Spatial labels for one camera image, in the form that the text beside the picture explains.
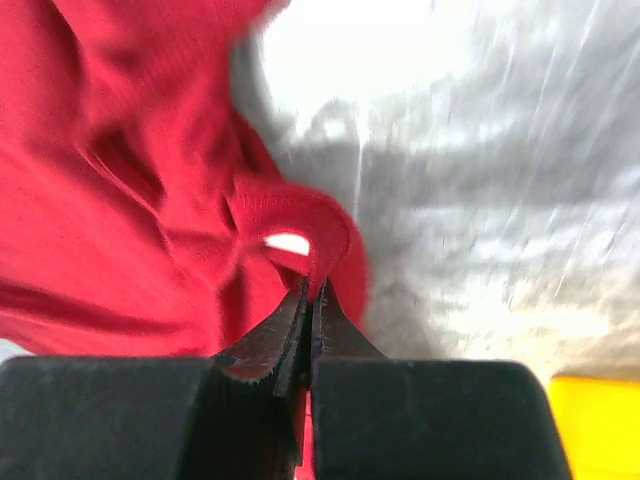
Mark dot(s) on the yellow plastic bin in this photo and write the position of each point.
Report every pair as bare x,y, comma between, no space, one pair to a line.
598,421

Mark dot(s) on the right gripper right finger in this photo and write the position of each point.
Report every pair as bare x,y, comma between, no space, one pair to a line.
380,418

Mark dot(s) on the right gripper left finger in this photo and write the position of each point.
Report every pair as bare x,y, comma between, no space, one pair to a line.
236,415

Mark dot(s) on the dark red t-shirt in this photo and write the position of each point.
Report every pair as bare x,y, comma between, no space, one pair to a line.
141,214

